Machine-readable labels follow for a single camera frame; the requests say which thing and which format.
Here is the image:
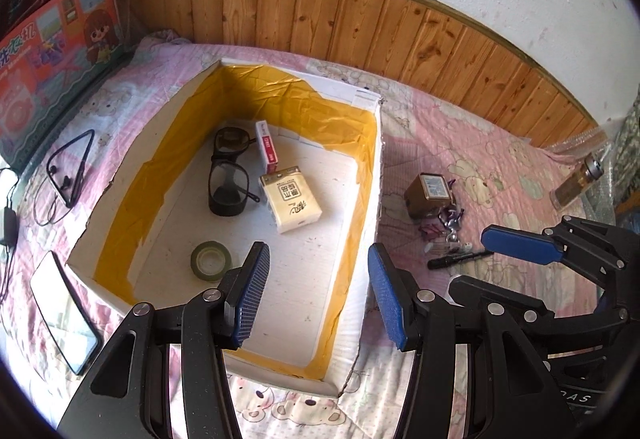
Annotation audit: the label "red and white pack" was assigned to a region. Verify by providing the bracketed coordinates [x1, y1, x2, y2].
[255, 120, 280, 174]

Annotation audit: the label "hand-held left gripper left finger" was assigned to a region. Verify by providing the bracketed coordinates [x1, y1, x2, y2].
[57, 241, 272, 439]

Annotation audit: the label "black charger with cable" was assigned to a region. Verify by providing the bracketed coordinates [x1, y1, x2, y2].
[0, 166, 21, 300]

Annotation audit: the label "green tape roll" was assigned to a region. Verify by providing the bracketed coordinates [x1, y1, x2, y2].
[190, 240, 233, 281]

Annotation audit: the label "pink washing machine toy box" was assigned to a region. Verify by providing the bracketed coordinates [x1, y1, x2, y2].
[0, 0, 133, 167]

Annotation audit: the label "white cardboard box yellow tape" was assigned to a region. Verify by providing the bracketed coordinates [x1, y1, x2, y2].
[67, 58, 385, 397]

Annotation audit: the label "black neckband earphones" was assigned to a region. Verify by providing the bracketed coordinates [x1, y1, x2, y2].
[34, 129, 97, 226]

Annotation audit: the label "clear bubble wrap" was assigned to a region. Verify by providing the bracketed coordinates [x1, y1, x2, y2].
[547, 126, 613, 165]

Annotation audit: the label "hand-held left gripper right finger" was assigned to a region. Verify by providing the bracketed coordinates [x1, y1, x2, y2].
[367, 243, 576, 439]

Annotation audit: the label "small brown cube box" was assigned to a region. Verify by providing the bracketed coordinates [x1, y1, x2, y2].
[404, 173, 453, 220]

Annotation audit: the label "purple silver action figure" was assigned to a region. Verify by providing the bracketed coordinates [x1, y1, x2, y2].
[435, 176, 471, 247]

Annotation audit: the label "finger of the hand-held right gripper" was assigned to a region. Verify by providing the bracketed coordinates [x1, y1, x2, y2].
[481, 215, 632, 290]
[447, 275, 632, 355]

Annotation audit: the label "black framed glasses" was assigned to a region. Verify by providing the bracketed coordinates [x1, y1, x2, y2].
[207, 126, 261, 218]

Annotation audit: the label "pale yellow tissue pack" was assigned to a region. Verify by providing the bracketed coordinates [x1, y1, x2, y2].
[258, 166, 323, 234]

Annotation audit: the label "black marker pen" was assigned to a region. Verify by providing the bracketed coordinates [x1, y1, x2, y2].
[427, 249, 493, 270]

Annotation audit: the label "smartphone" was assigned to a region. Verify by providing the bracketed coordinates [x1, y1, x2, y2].
[30, 250, 101, 376]

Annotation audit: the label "small clear plastic piece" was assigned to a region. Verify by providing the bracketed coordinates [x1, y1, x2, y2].
[427, 241, 473, 256]

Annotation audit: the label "wooden headboard panel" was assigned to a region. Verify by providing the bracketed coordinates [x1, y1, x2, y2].
[125, 0, 608, 150]

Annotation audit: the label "glass bottle brown liquid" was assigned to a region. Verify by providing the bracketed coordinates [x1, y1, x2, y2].
[550, 154, 607, 210]

